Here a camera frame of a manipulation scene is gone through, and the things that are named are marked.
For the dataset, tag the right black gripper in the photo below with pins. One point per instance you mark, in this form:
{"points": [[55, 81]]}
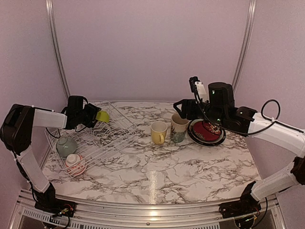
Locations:
{"points": [[188, 107]]}

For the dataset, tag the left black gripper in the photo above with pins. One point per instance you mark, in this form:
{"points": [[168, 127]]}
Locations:
{"points": [[93, 110]]}

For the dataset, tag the lime green bowl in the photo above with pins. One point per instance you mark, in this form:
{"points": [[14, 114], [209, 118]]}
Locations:
{"points": [[102, 116]]}

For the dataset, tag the green patterned tall mug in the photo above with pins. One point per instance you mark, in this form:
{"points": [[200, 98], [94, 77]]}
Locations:
{"points": [[178, 128]]}

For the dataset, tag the black rimmed beige plate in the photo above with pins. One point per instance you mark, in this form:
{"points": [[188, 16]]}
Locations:
{"points": [[209, 142]]}

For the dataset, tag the yellow mug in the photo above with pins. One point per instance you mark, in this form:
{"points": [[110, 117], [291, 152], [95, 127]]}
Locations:
{"points": [[158, 132]]}

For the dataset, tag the pale green cup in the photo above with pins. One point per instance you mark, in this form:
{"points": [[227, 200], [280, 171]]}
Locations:
{"points": [[66, 146]]}

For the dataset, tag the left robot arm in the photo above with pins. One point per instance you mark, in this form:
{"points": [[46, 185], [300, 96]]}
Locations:
{"points": [[16, 133]]}

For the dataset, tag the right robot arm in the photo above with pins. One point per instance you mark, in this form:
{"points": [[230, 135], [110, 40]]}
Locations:
{"points": [[216, 106]]}

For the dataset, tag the pink white small bowl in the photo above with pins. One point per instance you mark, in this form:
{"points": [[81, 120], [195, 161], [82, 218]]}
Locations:
{"points": [[76, 164]]}

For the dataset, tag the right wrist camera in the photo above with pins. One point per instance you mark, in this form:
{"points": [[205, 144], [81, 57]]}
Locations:
{"points": [[198, 89]]}

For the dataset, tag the white wire dish rack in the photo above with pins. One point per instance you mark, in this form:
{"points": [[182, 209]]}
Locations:
{"points": [[100, 143]]}

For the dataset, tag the right aluminium frame post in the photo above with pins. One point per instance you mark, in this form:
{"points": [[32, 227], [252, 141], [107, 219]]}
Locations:
{"points": [[245, 43]]}

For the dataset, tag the aluminium frame post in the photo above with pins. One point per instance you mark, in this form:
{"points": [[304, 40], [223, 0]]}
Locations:
{"points": [[245, 43], [56, 47]]}

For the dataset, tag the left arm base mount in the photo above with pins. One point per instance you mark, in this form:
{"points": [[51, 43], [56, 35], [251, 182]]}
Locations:
{"points": [[57, 207]]}

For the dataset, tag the front aluminium rail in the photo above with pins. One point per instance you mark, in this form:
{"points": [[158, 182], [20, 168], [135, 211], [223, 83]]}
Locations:
{"points": [[91, 214]]}

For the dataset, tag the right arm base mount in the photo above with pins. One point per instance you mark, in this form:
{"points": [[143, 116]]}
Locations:
{"points": [[245, 210]]}

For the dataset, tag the left aluminium frame post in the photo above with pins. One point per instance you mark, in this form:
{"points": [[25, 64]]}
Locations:
{"points": [[56, 47]]}

